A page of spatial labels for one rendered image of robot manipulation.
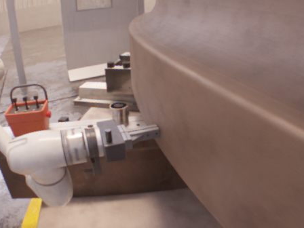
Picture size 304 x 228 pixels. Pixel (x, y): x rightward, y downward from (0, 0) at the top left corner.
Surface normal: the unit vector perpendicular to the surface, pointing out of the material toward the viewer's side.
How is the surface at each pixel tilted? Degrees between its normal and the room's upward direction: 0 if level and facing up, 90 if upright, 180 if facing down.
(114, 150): 90
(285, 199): 90
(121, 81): 90
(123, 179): 90
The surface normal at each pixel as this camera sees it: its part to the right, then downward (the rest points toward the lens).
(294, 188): -0.89, 0.22
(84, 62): 0.43, 0.38
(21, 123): 0.17, 0.53
